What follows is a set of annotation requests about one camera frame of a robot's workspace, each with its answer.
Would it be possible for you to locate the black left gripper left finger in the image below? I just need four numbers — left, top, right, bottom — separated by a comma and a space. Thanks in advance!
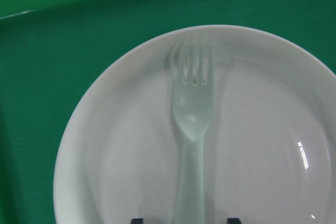
130, 218, 144, 224

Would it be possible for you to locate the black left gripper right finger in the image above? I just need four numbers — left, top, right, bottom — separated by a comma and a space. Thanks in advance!
227, 218, 240, 224

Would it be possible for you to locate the pale green plastic fork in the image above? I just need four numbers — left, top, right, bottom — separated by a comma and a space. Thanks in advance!
172, 42, 214, 223

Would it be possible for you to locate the white round plate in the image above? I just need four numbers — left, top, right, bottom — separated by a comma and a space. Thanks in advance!
54, 25, 335, 223

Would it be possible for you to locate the green plastic tray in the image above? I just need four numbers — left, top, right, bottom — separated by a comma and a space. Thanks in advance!
1, 0, 335, 223

